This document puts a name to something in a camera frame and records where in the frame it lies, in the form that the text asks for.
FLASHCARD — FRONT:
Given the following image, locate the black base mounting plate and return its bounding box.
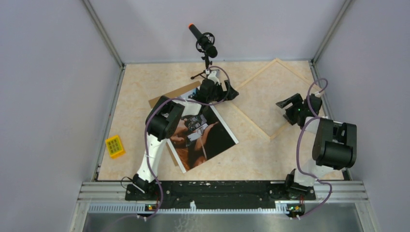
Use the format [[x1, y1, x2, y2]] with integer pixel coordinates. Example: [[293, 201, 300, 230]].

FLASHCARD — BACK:
[[125, 180, 316, 209]]

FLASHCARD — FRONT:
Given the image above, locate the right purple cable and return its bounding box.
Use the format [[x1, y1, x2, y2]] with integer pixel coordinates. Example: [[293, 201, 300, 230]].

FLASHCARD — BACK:
[[288, 78, 333, 220]]

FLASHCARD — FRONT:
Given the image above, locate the white cable duct rail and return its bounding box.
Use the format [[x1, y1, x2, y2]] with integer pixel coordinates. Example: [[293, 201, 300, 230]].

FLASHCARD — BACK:
[[88, 202, 289, 215]]

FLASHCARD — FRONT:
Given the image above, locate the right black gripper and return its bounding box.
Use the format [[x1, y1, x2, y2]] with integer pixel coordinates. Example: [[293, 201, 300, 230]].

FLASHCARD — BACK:
[[276, 93, 305, 125]]

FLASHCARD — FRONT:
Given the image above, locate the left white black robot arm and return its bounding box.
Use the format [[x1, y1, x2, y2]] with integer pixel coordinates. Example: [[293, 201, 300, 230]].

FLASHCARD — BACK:
[[132, 79, 239, 200]]

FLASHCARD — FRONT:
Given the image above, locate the light wooden picture frame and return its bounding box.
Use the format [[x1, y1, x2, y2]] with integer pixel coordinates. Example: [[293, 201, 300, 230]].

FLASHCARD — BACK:
[[232, 58, 313, 140]]

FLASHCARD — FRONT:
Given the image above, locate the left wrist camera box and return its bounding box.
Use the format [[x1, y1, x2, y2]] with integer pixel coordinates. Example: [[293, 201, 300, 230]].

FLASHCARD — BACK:
[[205, 69, 220, 85]]

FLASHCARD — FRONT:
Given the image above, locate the glossy printed photo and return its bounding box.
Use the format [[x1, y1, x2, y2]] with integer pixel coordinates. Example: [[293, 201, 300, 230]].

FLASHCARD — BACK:
[[168, 88, 239, 173]]

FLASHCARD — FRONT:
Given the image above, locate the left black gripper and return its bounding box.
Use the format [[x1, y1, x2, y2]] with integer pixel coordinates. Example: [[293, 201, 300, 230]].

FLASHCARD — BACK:
[[206, 80, 238, 103]]

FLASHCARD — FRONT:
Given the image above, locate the brown cardboard backing board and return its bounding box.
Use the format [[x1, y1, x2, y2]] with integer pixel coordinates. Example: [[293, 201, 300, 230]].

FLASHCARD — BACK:
[[148, 81, 201, 167]]

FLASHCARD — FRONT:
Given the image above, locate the yellow plastic block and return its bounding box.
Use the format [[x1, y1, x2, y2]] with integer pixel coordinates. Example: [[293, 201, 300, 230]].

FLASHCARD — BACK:
[[105, 135, 126, 159]]

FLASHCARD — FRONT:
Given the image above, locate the black microphone orange tip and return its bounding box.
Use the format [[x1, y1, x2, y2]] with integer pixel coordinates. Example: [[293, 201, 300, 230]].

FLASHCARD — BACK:
[[188, 24, 218, 58]]

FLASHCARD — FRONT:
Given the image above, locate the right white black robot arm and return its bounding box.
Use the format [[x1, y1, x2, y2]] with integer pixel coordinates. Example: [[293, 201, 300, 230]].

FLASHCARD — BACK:
[[276, 93, 357, 199]]

